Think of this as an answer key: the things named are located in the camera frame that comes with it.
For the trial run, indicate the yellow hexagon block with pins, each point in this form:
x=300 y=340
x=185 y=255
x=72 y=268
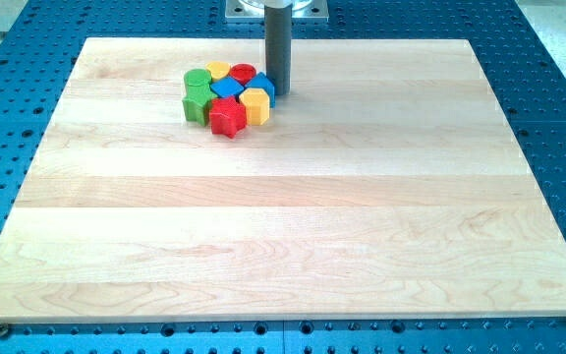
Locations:
x=257 y=104

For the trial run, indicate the blue triangular block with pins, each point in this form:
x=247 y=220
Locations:
x=261 y=81

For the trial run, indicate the red star block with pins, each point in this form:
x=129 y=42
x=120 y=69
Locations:
x=227 y=117

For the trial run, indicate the red cylinder block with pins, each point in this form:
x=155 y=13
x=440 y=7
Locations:
x=242 y=73

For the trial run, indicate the green cylinder block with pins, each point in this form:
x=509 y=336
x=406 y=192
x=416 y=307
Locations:
x=196 y=79

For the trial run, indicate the light wooden board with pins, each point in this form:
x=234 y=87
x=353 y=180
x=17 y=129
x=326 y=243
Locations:
x=387 y=184

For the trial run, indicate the blue perforated metal table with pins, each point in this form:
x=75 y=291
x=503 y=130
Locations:
x=521 y=44

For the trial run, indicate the green star block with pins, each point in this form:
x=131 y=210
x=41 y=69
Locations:
x=197 y=104

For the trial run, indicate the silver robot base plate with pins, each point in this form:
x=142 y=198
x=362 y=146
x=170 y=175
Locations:
x=251 y=11

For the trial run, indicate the yellow heart block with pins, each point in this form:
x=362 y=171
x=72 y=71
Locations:
x=218 y=70

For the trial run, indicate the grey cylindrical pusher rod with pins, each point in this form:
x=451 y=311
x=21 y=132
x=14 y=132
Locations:
x=278 y=39

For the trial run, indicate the blue cube block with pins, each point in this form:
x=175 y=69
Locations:
x=227 y=87

